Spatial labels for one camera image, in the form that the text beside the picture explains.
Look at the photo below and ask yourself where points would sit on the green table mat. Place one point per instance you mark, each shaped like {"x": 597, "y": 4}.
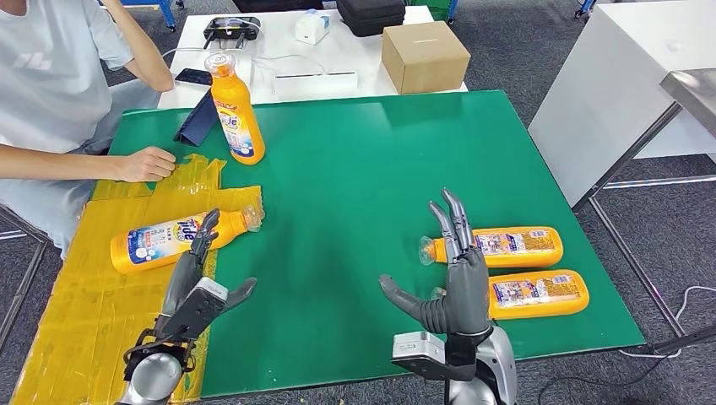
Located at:
{"x": 363, "y": 167}

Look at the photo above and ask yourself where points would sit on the blue metal frame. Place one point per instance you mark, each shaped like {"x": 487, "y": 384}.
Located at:
{"x": 583, "y": 7}
{"x": 452, "y": 11}
{"x": 168, "y": 14}

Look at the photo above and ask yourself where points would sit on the steel table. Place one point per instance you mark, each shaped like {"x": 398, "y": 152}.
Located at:
{"x": 693, "y": 93}

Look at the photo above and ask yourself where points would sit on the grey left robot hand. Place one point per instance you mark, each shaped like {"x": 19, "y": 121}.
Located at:
{"x": 182, "y": 285}

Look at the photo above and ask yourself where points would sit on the person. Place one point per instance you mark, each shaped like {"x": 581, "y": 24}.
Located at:
{"x": 45, "y": 84}

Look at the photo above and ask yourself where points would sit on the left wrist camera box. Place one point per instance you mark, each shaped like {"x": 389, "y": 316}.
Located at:
{"x": 201, "y": 307}

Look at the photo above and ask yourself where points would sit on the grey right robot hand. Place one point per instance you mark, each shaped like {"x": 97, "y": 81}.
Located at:
{"x": 467, "y": 296}

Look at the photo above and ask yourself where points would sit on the person's right forearm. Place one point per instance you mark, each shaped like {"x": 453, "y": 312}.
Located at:
{"x": 56, "y": 162}

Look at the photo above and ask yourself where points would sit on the person's right hand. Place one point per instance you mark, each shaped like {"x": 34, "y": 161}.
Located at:
{"x": 146, "y": 165}

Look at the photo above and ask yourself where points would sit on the green crate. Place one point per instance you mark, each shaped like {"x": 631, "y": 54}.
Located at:
{"x": 428, "y": 2}

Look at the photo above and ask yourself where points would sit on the brown cardboard box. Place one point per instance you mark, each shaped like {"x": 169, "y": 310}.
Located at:
{"x": 424, "y": 58}

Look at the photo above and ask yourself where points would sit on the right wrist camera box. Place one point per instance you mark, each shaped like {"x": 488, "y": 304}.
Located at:
{"x": 417, "y": 346}

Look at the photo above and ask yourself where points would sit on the black phone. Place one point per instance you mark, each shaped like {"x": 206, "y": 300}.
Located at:
{"x": 190, "y": 76}

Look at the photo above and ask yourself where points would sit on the person's left forearm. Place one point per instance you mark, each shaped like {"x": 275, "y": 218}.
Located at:
{"x": 133, "y": 39}

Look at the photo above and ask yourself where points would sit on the black bag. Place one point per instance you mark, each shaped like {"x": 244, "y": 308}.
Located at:
{"x": 278, "y": 4}

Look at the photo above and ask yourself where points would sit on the white tissue box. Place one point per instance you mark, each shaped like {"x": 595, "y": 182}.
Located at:
{"x": 311, "y": 27}

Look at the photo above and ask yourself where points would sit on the white table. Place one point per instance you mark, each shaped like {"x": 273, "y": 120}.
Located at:
{"x": 347, "y": 56}

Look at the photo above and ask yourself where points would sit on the grey metal chair frame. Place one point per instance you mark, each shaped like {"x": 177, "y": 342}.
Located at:
{"x": 32, "y": 275}

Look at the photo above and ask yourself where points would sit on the black hard case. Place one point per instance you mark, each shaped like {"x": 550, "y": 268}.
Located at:
{"x": 370, "y": 15}

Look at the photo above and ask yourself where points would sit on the blue tablet case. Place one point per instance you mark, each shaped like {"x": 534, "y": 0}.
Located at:
{"x": 196, "y": 126}

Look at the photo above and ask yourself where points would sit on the white cabinet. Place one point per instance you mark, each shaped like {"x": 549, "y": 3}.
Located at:
{"x": 604, "y": 100}

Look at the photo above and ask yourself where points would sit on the white power strip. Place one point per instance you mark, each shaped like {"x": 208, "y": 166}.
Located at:
{"x": 315, "y": 85}

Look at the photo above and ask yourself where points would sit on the orange detergent bottle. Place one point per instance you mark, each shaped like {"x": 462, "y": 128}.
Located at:
{"x": 551, "y": 248}
{"x": 238, "y": 123}
{"x": 576, "y": 296}
{"x": 145, "y": 246}

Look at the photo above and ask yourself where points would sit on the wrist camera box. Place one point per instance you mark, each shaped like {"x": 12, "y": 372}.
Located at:
{"x": 201, "y": 307}
{"x": 417, "y": 346}

